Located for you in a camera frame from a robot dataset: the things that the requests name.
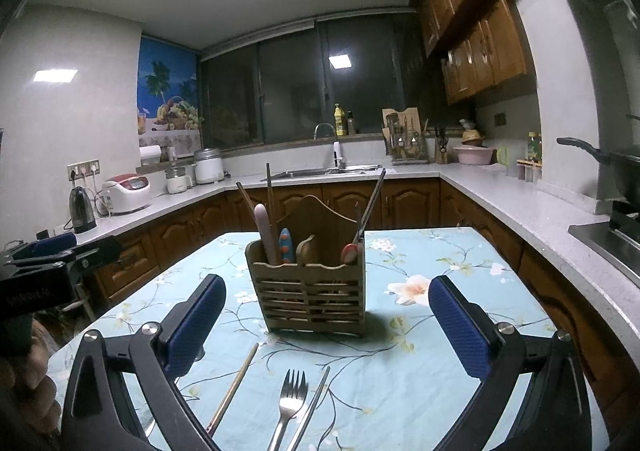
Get red-patterned wooden chopstick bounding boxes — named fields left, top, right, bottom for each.
left=235, top=181, right=261, bottom=242
left=206, top=342, right=260, bottom=438
left=265, top=162, right=274, bottom=227

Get white countertop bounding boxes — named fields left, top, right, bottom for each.
left=37, top=163, right=640, bottom=367

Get pink basin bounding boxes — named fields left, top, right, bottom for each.
left=452, top=146, right=496, bottom=165

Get wall socket strip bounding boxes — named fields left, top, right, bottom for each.
left=67, top=158, right=101, bottom=182

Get large white lidded jar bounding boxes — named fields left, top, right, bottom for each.
left=193, top=147, right=226, bottom=184

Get blue red-dotted kid's fork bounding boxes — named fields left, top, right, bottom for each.
left=278, top=228, right=295, bottom=264

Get metal spoon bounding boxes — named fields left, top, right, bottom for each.
left=295, top=234, right=318, bottom=266

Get black wok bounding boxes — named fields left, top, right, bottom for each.
left=556, top=137, right=640, bottom=202

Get blue floral tablecloth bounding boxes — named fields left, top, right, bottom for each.
left=45, top=226, right=608, bottom=451

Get short wooden wall cabinets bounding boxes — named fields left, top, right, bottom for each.
left=442, top=0, right=528, bottom=106

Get gas stove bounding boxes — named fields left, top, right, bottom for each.
left=567, top=211, right=640, bottom=282

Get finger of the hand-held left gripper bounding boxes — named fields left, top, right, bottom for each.
left=62, top=235, right=124, bottom=273
left=9, top=232, right=78, bottom=263

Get seasoning bottles group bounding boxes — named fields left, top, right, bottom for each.
left=516, top=158, right=543, bottom=182

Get pink-handled butter knife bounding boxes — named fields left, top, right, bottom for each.
left=254, top=203, right=279, bottom=266

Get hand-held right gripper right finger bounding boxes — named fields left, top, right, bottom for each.
left=428, top=274, right=593, bottom=451

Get person's left hand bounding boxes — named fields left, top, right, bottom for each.
left=0, top=323, right=62, bottom=440

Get white and red rice cooker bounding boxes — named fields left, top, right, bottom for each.
left=101, top=173, right=152, bottom=216

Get wooden utensil holder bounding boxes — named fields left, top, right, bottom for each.
left=245, top=195, right=367, bottom=341

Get dark kitchen window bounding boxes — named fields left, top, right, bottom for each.
left=200, top=13, right=441, bottom=152

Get tropical fruit wall poster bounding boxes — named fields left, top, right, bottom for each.
left=137, top=35, right=205, bottom=148

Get wooden countertop utensil rack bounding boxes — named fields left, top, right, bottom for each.
left=382, top=107, right=430, bottom=166

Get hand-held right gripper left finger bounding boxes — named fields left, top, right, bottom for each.
left=61, top=273, right=227, bottom=451

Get small white lidded jar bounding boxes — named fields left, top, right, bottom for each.
left=165, top=166, right=193, bottom=194

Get steel kitchen sink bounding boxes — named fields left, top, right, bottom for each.
left=260, top=164, right=383, bottom=180

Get wooden base cabinets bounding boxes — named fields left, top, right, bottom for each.
left=92, top=178, right=640, bottom=432

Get knife block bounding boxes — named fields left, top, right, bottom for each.
left=434, top=126, right=450, bottom=164

